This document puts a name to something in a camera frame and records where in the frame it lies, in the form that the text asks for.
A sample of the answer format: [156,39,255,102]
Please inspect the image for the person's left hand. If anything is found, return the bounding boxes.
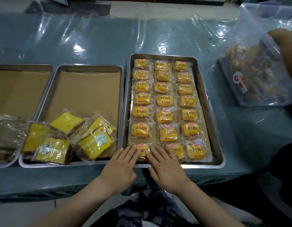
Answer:
[98,145,142,195]

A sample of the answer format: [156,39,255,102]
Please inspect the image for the person's right hand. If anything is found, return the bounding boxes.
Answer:
[146,145,192,195]

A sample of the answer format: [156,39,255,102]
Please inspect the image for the small yellow bread packet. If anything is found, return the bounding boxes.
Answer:
[132,142,153,162]

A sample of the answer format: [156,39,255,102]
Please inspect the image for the person's right forearm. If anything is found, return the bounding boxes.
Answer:
[175,183,246,227]

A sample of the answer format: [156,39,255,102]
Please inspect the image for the person's left forearm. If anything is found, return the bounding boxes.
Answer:
[30,176,127,227]

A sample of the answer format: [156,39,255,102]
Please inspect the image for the another person's forearm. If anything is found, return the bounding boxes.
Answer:
[267,28,292,86]

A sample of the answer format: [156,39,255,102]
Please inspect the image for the yellow cake slice packet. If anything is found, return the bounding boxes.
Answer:
[72,125,116,161]
[83,112,116,138]
[21,122,57,154]
[32,137,73,166]
[49,112,87,138]

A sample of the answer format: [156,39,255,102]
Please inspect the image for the person's dark plaid trousers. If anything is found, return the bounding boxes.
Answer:
[89,185,192,227]

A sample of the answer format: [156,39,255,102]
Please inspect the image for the brown paper tray liner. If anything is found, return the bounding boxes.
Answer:
[128,58,213,163]
[0,69,51,120]
[43,71,122,159]

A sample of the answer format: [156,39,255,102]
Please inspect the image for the rows of yellow bread packets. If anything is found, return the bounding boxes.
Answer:
[128,58,208,163]

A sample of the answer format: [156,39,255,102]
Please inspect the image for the teal tablecloth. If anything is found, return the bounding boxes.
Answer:
[0,12,292,201]

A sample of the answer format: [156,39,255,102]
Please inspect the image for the metal baking tray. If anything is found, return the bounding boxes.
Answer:
[18,64,125,169]
[0,64,54,169]
[121,53,227,169]

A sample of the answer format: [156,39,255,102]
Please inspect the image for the brown cake slice packet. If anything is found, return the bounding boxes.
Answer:
[0,115,31,150]
[0,148,17,164]

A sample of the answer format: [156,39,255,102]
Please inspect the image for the clear plastic table cover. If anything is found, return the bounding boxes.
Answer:
[0,10,292,199]

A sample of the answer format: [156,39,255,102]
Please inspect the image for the pile of wrapped bread rolls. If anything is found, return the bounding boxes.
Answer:
[225,44,290,102]

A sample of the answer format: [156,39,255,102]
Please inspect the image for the clear plastic storage bin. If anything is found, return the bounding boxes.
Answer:
[218,3,292,107]

